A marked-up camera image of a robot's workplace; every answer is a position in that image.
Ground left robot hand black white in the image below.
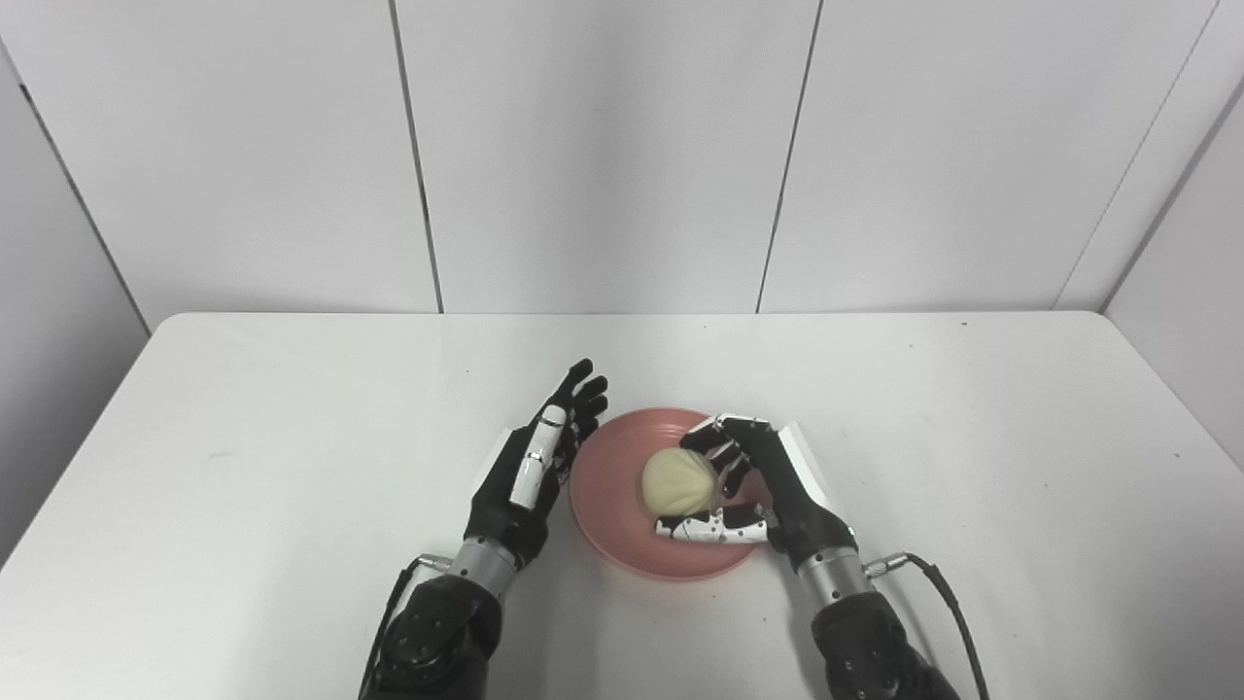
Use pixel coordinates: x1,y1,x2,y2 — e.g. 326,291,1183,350
464,359,610,570

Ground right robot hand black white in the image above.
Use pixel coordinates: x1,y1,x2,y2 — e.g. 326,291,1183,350
654,413,860,575

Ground pink round plate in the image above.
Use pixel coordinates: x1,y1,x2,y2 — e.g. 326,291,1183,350
569,407,776,582

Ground cream steamed bun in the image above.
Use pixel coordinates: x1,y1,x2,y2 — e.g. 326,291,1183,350
640,446,721,518

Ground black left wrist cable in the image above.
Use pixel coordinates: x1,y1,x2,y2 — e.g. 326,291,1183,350
358,554,453,700

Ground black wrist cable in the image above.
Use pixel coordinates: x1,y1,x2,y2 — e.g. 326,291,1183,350
358,554,453,700
865,551,992,700

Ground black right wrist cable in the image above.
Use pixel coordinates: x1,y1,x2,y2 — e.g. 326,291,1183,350
865,551,992,700

